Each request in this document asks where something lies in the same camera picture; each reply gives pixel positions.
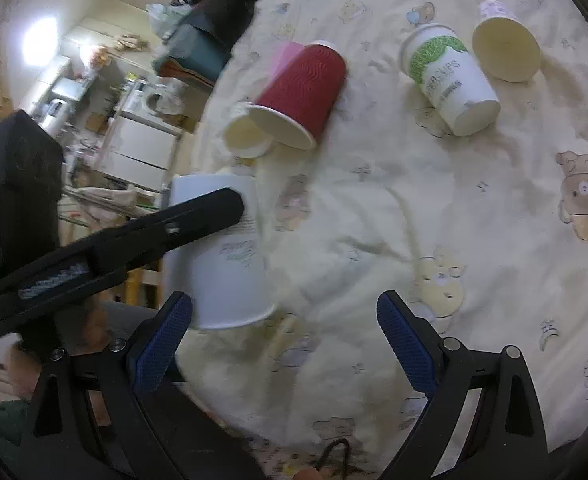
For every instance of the white cup green leaf print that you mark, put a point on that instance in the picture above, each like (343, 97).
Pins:
(436, 59)

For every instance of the cream bear print duvet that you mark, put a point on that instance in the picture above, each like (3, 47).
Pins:
(467, 230)

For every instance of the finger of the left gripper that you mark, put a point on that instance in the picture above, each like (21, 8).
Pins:
(116, 251)

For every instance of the white washing machine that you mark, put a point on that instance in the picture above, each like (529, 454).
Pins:
(141, 100)

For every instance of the white plastic bag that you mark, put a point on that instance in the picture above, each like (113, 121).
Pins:
(164, 20)

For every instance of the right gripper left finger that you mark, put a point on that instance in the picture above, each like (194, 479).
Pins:
(61, 439)

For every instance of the small cream patterned paper cup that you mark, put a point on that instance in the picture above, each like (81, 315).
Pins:
(242, 137)

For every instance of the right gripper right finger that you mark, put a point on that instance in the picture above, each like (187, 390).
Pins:
(506, 438)

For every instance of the white cup green globe print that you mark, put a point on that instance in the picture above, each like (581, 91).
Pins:
(224, 274)

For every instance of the red ribbed paper cup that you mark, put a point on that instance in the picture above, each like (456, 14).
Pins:
(295, 107)

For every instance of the person's left hand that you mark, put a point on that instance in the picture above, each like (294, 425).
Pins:
(78, 330)

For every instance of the small lilac paper cup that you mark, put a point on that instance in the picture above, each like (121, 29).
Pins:
(505, 47)

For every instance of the pink paper cup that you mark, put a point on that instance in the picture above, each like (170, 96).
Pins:
(284, 56)

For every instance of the person's right hand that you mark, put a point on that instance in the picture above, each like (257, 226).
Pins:
(308, 474)

